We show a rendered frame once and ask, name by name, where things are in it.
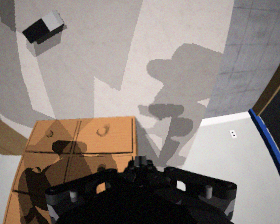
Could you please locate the black and white eraser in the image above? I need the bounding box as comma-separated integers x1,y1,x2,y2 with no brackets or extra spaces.
22,9,64,44

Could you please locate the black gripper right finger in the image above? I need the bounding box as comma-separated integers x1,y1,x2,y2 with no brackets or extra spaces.
140,156,237,220

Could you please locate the small wooden chest of drawers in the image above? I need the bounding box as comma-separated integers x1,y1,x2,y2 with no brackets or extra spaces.
3,116,136,224

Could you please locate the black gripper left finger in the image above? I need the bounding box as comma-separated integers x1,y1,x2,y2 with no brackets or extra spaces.
45,156,141,224

